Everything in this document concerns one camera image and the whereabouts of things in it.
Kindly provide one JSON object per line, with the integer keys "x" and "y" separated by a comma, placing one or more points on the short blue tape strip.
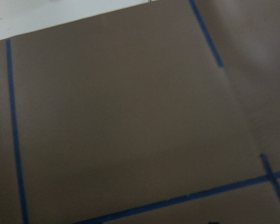
{"x": 206, "y": 34}

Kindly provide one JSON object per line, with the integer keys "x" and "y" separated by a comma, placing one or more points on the blue tape line right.
{"x": 270, "y": 174}

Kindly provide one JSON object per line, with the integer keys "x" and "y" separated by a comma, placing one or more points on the blue tape line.
{"x": 270, "y": 174}
{"x": 16, "y": 143}
{"x": 177, "y": 200}

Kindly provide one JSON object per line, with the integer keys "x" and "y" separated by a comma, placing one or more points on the blue tape line left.
{"x": 16, "y": 143}

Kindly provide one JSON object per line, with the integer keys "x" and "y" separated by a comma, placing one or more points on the blue tape line bottom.
{"x": 177, "y": 200}

